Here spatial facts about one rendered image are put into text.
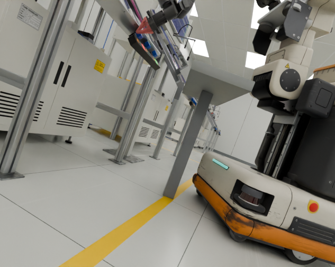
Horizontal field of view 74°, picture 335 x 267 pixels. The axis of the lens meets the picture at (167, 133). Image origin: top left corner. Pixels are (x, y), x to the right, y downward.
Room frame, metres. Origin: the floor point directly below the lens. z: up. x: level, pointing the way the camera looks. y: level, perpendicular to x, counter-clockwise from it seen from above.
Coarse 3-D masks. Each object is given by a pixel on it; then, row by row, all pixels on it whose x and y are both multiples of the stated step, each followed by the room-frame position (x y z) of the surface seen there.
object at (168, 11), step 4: (164, 4) 1.02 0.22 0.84; (168, 4) 1.03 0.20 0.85; (172, 4) 1.01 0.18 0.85; (164, 8) 1.02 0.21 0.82; (168, 8) 1.01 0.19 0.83; (172, 8) 1.01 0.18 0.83; (164, 12) 1.01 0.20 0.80; (168, 12) 1.01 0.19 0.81; (172, 12) 1.01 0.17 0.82; (176, 12) 1.01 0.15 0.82; (168, 16) 1.02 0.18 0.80; (172, 16) 1.02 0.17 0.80; (176, 16) 1.03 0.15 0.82; (168, 20) 1.03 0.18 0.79
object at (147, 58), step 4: (132, 36) 1.02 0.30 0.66; (132, 40) 1.02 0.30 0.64; (136, 40) 1.02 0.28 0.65; (132, 44) 1.02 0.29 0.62; (136, 44) 1.04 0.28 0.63; (136, 48) 1.06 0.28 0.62; (140, 48) 1.08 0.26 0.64; (144, 48) 1.13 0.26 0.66; (140, 52) 1.11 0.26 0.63; (144, 52) 1.12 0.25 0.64; (144, 56) 1.15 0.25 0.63; (148, 56) 1.17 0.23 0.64; (148, 60) 1.21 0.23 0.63; (152, 60) 1.23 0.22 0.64; (152, 64) 1.26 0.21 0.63; (156, 64) 1.28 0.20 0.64; (156, 68) 1.33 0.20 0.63
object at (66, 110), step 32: (0, 0) 0.83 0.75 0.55; (32, 0) 0.90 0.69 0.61; (0, 32) 0.83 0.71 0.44; (32, 32) 0.94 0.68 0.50; (64, 32) 1.08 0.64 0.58; (0, 64) 0.86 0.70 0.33; (64, 64) 1.14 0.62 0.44; (96, 64) 1.36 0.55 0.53; (0, 96) 0.90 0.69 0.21; (64, 96) 1.21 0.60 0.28; (96, 96) 1.46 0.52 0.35; (0, 128) 0.95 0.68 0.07; (32, 128) 1.09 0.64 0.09; (64, 128) 1.29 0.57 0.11
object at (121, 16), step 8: (96, 0) 0.84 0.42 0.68; (104, 0) 0.85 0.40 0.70; (112, 0) 0.87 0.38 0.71; (104, 8) 0.89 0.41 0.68; (112, 8) 0.90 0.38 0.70; (120, 8) 0.92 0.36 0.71; (112, 16) 0.94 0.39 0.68; (120, 16) 0.96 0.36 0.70; (128, 16) 0.98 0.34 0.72; (120, 24) 1.00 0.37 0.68; (128, 24) 1.02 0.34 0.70; (136, 24) 1.04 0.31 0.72; (128, 32) 1.07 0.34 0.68; (144, 40) 1.18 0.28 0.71; (152, 48) 1.28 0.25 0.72
